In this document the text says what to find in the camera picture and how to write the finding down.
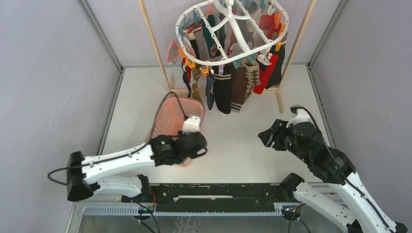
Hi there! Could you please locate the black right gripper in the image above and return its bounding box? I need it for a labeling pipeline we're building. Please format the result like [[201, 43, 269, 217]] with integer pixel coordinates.
[[257, 118, 310, 164]]

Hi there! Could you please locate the pink plastic laundry basket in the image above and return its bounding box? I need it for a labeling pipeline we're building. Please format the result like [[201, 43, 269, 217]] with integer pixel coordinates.
[[145, 97, 206, 167]]

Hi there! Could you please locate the wooden clothes rack frame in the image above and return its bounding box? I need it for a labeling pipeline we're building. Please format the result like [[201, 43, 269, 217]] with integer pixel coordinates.
[[138, 0, 317, 114]]

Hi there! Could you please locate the navy blue sock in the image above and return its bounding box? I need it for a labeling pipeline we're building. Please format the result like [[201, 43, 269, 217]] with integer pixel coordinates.
[[205, 73, 215, 110]]

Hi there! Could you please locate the black sock with beige stripes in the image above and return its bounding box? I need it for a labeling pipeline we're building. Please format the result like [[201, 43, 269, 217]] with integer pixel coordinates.
[[213, 66, 231, 114]]

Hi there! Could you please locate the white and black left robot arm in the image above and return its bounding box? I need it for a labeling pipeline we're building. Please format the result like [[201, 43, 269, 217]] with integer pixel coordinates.
[[66, 132, 207, 202]]

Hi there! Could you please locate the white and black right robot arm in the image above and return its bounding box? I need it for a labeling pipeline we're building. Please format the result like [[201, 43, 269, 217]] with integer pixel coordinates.
[[258, 119, 408, 233]]

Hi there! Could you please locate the white round clip hanger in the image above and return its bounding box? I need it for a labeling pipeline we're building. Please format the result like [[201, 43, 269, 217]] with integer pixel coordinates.
[[179, 0, 287, 63]]

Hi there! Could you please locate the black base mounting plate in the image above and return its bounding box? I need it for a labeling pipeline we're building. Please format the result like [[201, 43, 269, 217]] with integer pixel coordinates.
[[120, 183, 313, 213]]

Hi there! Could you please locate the black sock with tan toe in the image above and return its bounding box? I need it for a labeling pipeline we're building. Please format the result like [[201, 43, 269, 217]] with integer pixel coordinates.
[[265, 44, 285, 89]]

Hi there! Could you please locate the red sock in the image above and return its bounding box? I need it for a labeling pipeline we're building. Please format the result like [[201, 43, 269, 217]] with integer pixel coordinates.
[[253, 52, 278, 94]]

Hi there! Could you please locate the brown sock with striped toe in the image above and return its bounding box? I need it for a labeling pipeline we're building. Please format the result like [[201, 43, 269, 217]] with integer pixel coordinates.
[[230, 66, 247, 113]]

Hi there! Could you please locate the olive green and orange sock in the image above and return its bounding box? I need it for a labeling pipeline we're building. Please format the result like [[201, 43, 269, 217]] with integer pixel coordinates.
[[191, 68, 202, 103]]

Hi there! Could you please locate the beige argyle pattern sock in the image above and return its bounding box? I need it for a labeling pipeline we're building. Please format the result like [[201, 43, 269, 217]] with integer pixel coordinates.
[[241, 58, 260, 103]]

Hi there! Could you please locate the pink sock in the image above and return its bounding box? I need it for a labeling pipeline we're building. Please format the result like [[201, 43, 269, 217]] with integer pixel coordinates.
[[166, 39, 180, 65]]

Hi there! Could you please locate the dark green patterned sock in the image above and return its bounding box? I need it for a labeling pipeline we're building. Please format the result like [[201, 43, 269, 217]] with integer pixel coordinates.
[[202, 14, 221, 59]]

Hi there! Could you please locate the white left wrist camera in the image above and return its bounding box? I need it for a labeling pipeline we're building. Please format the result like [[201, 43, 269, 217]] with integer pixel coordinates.
[[182, 115, 202, 133]]

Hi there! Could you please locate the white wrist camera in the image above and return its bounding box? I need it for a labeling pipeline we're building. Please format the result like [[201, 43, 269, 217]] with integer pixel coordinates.
[[286, 106, 311, 128], [182, 115, 202, 133]]

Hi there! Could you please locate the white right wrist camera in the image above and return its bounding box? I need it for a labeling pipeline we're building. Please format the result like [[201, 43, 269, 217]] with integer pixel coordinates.
[[286, 106, 311, 128]]

